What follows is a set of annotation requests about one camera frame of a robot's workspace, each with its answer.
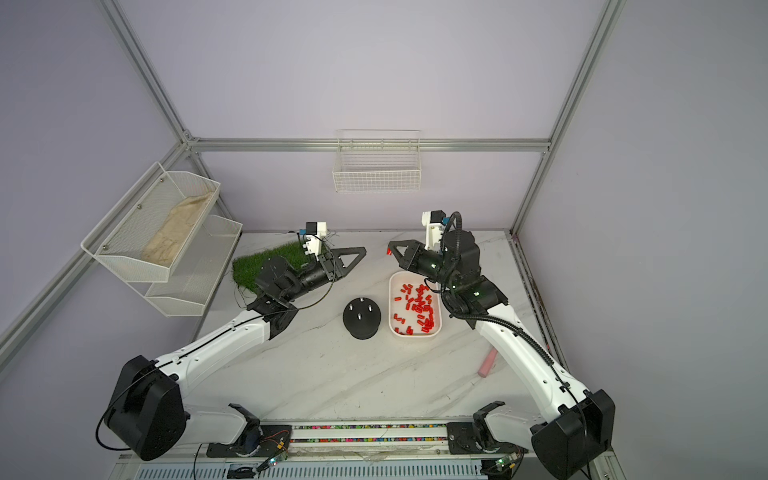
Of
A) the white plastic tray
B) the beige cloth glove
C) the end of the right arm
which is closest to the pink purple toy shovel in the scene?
the white plastic tray

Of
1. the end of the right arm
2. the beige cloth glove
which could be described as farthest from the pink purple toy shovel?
the beige cloth glove

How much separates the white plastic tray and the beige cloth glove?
1.99ft

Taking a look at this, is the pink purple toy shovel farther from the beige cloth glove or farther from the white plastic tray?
the beige cloth glove

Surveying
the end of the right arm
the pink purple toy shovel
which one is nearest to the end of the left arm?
the end of the right arm

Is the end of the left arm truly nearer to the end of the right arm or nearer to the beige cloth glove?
the end of the right arm

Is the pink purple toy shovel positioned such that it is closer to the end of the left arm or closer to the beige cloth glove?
the end of the left arm

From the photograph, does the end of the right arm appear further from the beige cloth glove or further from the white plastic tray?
the beige cloth glove

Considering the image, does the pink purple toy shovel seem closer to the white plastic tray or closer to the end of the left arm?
the white plastic tray

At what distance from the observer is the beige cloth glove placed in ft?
2.45

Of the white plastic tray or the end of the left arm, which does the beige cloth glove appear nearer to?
the end of the left arm

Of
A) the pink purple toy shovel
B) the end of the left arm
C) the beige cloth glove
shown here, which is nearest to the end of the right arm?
the end of the left arm

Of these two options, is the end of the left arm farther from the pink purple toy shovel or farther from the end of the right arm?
the pink purple toy shovel

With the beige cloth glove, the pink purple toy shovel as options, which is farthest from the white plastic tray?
the beige cloth glove

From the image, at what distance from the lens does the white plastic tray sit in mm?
942
